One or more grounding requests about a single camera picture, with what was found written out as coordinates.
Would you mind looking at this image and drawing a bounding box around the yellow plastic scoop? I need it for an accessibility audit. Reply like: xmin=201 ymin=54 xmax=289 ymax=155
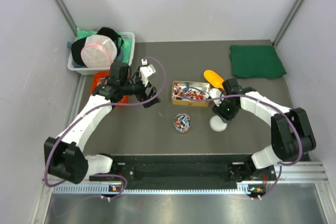
xmin=203 ymin=69 xmax=225 ymax=91

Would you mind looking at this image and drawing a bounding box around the tan candy box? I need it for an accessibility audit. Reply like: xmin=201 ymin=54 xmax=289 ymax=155
xmin=171 ymin=81 xmax=211 ymax=107

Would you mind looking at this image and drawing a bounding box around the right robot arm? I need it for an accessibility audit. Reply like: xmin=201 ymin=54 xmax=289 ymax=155
xmin=209 ymin=78 xmax=316 ymax=182

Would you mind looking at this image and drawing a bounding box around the clear plastic cup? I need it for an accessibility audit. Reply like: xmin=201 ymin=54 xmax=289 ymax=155
xmin=173 ymin=114 xmax=191 ymax=133

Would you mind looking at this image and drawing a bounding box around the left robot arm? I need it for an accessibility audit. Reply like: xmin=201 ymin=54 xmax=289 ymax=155
xmin=44 ymin=58 xmax=160 ymax=187

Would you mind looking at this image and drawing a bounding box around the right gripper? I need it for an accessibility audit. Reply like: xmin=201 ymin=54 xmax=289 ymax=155
xmin=212 ymin=96 xmax=239 ymax=123

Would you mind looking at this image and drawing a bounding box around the orange candy tray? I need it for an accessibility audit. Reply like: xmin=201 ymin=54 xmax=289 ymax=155
xmin=90 ymin=71 xmax=129 ymax=103

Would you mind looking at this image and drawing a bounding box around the green patterned cloth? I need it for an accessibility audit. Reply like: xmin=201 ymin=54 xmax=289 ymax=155
xmin=76 ymin=26 xmax=133 ymax=65

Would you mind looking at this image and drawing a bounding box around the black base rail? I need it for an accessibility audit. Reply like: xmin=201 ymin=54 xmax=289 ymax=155
xmin=59 ymin=153 xmax=283 ymax=189

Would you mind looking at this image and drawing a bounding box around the black cap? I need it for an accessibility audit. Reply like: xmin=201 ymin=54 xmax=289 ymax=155
xmin=71 ymin=27 xmax=124 ymax=66

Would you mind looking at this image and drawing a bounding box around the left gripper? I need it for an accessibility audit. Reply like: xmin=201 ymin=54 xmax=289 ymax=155
xmin=120 ymin=72 xmax=160 ymax=108

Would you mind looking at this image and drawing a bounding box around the dark green folded cloth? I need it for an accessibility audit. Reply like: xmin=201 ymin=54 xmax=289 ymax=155
xmin=229 ymin=45 xmax=287 ymax=80

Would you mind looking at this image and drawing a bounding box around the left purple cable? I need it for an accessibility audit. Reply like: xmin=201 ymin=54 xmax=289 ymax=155
xmin=43 ymin=56 xmax=167 ymax=201

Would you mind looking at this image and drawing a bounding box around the white plastic basket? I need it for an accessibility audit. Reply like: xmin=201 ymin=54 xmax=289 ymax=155
xmin=67 ymin=30 xmax=136 ymax=76

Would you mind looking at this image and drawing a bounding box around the white round lid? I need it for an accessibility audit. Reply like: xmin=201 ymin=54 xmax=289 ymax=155
xmin=209 ymin=115 xmax=228 ymax=132

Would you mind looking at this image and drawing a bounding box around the white cable duct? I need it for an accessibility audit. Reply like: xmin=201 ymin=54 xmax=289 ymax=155
xmin=52 ymin=183 xmax=266 ymax=196

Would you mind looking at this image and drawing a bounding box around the white mesh laundry bag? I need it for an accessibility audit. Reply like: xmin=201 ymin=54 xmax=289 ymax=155
xmin=80 ymin=35 xmax=118 ymax=68

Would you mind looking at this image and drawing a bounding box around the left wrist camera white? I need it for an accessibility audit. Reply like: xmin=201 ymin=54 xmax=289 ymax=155
xmin=139 ymin=59 xmax=156 ymax=87

